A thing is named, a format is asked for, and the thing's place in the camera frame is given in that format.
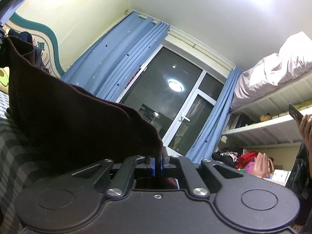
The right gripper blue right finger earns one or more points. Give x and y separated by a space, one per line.
164 162

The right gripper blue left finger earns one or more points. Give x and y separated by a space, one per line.
150 166

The maroon vintage print sweatshirt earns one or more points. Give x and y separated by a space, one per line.
72 128

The clothes heap on shelf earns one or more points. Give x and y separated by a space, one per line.
234 159

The dark navy clothes pile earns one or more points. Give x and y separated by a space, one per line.
23 42

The bystander hand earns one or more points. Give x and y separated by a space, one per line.
305 129

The right blue star curtain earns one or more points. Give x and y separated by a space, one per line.
210 134

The blue star curtain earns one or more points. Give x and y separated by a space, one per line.
210 134
108 65

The white framed window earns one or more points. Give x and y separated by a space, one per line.
175 90

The pink handbag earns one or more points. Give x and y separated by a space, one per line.
261 166

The left blue star curtain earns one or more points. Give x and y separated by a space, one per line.
108 65

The white curtain rod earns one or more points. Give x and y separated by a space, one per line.
199 50

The blue white checkered bed sheet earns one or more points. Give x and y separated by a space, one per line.
19 169

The dark smartphone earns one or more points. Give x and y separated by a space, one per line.
295 113

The teal striped headboard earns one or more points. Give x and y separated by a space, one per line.
43 38

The white bundled quilt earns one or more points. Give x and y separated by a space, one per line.
274 71

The yellow avocado print pillow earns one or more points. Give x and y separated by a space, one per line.
4 79

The white wall shelf unit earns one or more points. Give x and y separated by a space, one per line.
266 126

